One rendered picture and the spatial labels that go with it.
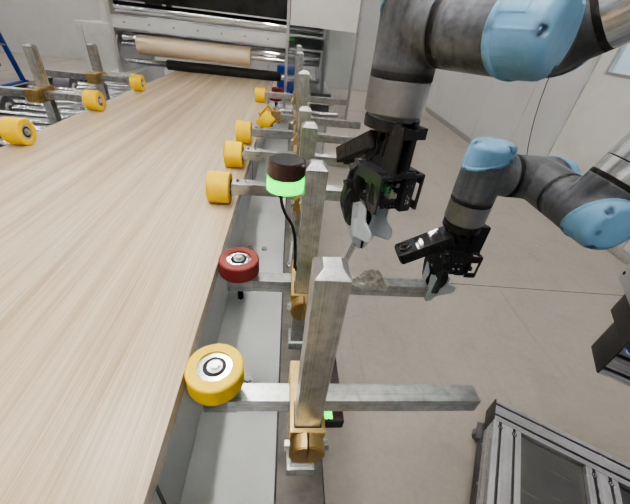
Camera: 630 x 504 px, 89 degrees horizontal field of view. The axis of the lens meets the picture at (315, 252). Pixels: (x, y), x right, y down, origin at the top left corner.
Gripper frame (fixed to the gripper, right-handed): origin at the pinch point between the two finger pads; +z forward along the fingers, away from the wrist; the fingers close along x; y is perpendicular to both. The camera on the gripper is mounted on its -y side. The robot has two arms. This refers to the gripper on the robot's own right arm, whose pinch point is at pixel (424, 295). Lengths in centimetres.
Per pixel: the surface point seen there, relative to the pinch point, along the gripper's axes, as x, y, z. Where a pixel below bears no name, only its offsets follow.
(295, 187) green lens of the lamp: -6.6, -31.0, -28.2
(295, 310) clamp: -8.6, -29.8, -3.3
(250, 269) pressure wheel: -3.1, -38.9, -8.8
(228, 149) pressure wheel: 47, -51, -15
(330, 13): 222, -7, -55
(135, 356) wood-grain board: -23, -53, -9
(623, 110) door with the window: 219, 244, -10
